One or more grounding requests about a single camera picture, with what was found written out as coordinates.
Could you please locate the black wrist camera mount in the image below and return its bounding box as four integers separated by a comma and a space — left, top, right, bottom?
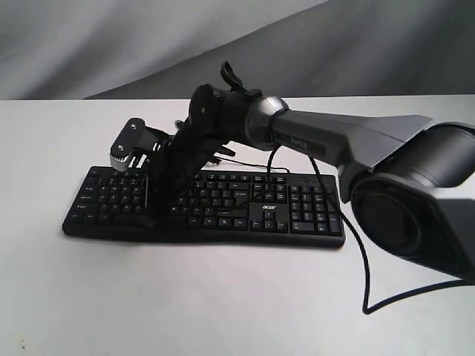
110, 118, 172, 172

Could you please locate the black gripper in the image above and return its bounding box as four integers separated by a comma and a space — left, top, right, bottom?
146, 125, 235, 227

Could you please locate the black acer keyboard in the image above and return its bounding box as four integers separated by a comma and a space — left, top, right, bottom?
62, 166, 345, 248

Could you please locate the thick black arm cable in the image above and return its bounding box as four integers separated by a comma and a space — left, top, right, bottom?
266, 142, 376, 315

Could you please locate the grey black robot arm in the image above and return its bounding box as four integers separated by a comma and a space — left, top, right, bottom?
148, 85, 474, 281

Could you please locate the thin black keyboard cable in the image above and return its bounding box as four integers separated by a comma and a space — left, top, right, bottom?
207, 157, 290, 174

